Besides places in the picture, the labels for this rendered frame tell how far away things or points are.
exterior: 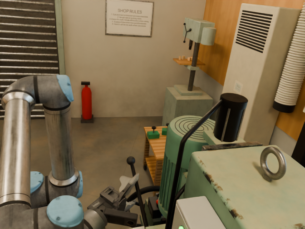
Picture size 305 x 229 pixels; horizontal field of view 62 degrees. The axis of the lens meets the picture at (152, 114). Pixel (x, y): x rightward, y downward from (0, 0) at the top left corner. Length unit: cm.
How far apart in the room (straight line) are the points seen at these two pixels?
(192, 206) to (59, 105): 79
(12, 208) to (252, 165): 60
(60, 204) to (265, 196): 52
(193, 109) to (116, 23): 154
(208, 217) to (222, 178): 7
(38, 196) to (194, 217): 111
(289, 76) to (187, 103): 136
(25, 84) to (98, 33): 266
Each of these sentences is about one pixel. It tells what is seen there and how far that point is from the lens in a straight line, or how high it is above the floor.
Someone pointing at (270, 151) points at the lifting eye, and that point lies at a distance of 51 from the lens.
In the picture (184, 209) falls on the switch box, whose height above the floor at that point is 148.
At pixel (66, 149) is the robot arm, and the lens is 129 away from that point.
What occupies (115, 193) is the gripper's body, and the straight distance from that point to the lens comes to 98.
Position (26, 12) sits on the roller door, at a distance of 371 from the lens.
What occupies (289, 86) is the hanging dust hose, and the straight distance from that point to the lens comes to 214.
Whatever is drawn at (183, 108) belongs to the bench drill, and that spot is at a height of 58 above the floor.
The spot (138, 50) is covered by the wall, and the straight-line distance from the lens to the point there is 378.
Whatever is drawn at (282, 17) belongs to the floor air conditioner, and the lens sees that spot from 215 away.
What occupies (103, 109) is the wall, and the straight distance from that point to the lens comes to 402.
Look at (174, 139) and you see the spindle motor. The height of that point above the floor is 145.
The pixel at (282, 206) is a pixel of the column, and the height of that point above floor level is 152.
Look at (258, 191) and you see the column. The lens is 50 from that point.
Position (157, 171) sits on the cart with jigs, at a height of 38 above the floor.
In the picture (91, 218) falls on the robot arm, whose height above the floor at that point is 116.
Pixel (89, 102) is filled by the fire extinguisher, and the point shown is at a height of 31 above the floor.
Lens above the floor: 181
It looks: 25 degrees down
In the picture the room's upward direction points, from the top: 6 degrees clockwise
